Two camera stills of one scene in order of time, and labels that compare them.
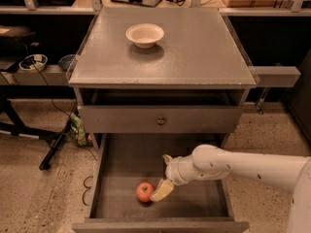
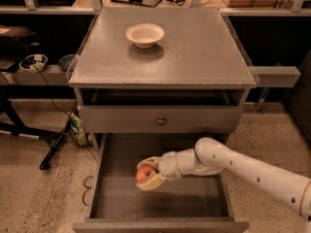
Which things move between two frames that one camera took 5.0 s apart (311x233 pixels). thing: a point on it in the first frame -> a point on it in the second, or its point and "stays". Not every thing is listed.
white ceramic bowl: [145, 35] stays
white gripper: [177, 170] -> [168, 165]
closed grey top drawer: [161, 118] stays
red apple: [144, 190] -> [145, 174]
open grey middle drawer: [125, 160] stays
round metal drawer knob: [161, 121] stays
